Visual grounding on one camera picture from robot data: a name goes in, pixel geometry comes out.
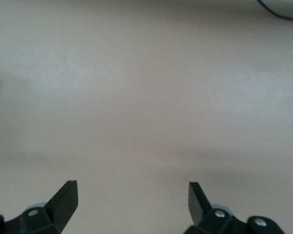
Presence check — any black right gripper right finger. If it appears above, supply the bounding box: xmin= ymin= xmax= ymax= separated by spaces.
xmin=184 ymin=181 xmax=284 ymax=234

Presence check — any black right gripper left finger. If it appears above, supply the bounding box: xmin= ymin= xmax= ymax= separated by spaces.
xmin=0 ymin=180 xmax=79 ymax=234

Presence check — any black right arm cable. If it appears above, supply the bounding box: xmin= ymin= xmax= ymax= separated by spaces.
xmin=256 ymin=0 xmax=293 ymax=22

